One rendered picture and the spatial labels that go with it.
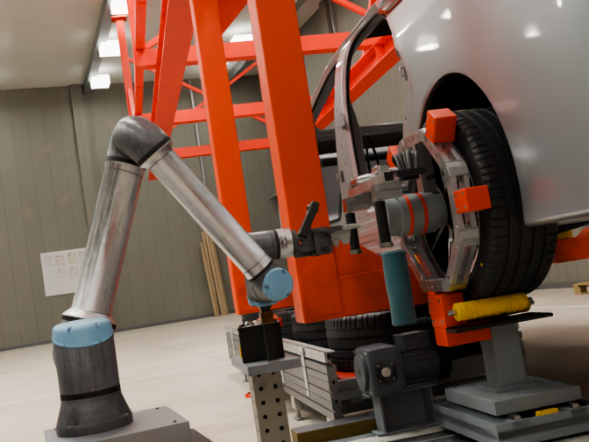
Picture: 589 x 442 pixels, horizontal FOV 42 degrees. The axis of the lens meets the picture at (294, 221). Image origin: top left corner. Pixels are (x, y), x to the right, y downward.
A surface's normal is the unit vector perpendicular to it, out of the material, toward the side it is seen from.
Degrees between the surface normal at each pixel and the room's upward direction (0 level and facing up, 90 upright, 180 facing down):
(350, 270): 90
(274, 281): 95
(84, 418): 70
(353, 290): 90
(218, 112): 90
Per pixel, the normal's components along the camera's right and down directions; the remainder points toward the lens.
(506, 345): 0.20, -0.10
